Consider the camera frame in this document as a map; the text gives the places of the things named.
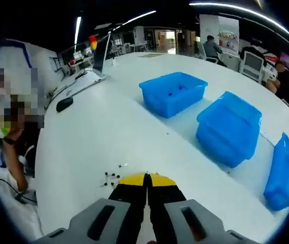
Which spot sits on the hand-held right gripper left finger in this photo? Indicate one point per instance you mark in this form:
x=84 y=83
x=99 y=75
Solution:
x=103 y=223

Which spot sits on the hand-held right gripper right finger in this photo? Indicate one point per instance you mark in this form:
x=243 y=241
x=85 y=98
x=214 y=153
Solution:
x=190 y=223

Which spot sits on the blue plastic bin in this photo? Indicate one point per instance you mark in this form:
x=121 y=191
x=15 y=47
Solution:
x=159 y=104
x=228 y=132
x=284 y=175

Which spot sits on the person's left hand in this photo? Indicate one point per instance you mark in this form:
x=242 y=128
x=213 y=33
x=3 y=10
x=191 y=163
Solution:
x=14 y=134

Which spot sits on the person's right hand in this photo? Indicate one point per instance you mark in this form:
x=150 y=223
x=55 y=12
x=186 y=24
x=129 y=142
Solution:
x=152 y=242

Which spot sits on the black wristband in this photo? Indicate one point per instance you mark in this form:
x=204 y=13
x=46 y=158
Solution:
x=10 y=141

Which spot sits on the black computer mouse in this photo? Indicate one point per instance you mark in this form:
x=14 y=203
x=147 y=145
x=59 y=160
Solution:
x=64 y=104

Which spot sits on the white blue display board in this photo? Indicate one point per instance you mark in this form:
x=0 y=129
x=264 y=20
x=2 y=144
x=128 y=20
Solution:
x=40 y=58

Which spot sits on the operator person white shirt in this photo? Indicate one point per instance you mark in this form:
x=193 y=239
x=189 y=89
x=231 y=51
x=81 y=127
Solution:
x=7 y=218

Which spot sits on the silver laptop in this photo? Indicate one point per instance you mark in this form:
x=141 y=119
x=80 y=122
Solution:
x=100 y=56

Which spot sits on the short ceiling light strip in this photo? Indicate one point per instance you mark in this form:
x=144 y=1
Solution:
x=77 y=30
x=134 y=19

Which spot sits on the rainbow coloured column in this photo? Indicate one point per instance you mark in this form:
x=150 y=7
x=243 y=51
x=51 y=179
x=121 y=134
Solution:
x=92 y=43

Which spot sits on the colourful paper sheet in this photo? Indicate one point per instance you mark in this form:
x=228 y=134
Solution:
x=150 y=55

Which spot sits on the white mesh office chair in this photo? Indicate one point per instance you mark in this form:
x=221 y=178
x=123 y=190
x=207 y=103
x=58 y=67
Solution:
x=253 y=64

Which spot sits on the colourful display shelf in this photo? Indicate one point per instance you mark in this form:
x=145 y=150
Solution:
x=227 y=39

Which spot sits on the white display pillar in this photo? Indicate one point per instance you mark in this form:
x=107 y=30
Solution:
x=209 y=25

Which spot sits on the curved ceiling light strip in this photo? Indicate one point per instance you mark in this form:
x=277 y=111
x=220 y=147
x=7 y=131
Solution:
x=248 y=11

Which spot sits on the purple wall screen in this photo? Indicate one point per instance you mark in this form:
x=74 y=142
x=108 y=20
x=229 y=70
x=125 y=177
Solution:
x=286 y=58

